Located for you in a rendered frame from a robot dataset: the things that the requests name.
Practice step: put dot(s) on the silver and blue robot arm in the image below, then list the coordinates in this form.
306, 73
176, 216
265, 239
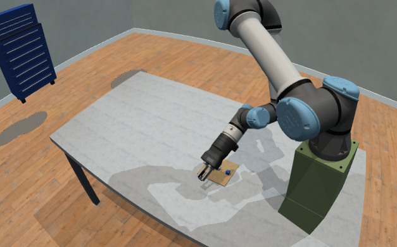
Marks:
324, 115

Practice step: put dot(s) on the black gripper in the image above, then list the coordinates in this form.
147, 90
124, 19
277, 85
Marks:
222, 146

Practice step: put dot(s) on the tan mat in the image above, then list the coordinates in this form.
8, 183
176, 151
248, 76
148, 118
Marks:
219, 176

